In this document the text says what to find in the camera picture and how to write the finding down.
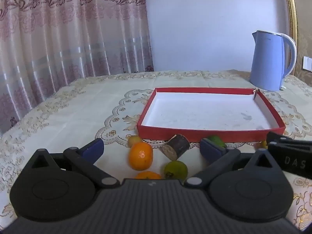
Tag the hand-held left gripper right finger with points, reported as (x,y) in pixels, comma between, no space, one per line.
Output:
(210,149)

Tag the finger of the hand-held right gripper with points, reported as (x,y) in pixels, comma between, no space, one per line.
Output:
(287,141)

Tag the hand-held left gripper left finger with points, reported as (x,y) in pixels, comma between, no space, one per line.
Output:
(93,149)

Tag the green sugarcane piece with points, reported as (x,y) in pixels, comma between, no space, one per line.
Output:
(217,140)

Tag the small yellow fruit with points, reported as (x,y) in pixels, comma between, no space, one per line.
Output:
(263,144)
(134,140)

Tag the dark sugarcane piece with sliver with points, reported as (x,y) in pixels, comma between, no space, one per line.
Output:
(176,146)

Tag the red cardboard box tray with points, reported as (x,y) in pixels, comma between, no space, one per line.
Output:
(207,109)

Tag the green tomato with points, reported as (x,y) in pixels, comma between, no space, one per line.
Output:
(176,170)

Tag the orange mandarin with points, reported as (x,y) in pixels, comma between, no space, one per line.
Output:
(147,175)
(141,156)

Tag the light blue electric kettle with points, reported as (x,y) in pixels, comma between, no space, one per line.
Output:
(267,61)

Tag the pink floral curtain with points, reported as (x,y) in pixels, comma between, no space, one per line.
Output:
(61,41)

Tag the white wall switch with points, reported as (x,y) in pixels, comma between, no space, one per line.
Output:
(307,63)

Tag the gold wall moulding strip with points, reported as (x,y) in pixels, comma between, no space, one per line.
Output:
(292,9)

